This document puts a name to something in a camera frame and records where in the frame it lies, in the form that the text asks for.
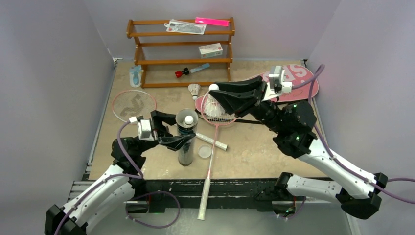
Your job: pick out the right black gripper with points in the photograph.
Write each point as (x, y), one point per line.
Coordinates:
(256, 98)

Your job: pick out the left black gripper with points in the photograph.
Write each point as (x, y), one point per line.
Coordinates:
(165, 136)

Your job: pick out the black shuttlecock tube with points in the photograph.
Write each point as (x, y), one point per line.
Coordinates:
(186, 153)

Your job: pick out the white shuttlecock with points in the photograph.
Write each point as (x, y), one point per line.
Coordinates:
(210, 106)
(194, 90)
(188, 121)

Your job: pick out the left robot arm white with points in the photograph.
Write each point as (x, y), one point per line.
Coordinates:
(63, 220)

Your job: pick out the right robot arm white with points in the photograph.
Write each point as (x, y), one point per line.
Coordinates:
(356, 191)

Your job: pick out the pink white badminton racket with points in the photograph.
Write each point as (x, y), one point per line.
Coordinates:
(217, 122)

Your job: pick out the pink badminton racket left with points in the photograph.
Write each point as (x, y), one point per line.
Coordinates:
(134, 103)

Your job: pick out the white shuttlecock inside tube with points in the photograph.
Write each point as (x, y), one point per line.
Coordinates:
(188, 121)

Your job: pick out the clear plastic tube lid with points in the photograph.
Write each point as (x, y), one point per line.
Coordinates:
(204, 151)

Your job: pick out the white red small box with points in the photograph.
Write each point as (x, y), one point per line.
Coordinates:
(211, 50)

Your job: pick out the pink sport racket bag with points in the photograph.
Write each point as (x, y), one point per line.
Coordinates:
(297, 74)

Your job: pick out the red black blue marker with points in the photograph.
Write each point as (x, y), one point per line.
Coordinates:
(187, 71)

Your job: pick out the light blue white device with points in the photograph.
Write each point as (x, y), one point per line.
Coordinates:
(135, 73)

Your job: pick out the wooden three-tier shelf rack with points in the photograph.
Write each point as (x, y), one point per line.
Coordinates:
(140, 58)

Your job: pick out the pink fluorescent bar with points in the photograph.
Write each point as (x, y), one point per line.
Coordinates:
(212, 21)

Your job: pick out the white packaged item on shelf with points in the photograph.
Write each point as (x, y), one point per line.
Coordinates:
(185, 27)

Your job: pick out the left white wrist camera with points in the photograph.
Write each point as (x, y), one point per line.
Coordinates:
(144, 127)

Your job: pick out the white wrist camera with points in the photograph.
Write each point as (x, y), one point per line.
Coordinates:
(277, 82)
(144, 127)

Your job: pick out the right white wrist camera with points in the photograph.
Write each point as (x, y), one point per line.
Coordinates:
(277, 82)

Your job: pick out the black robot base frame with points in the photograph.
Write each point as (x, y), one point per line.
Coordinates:
(264, 195)

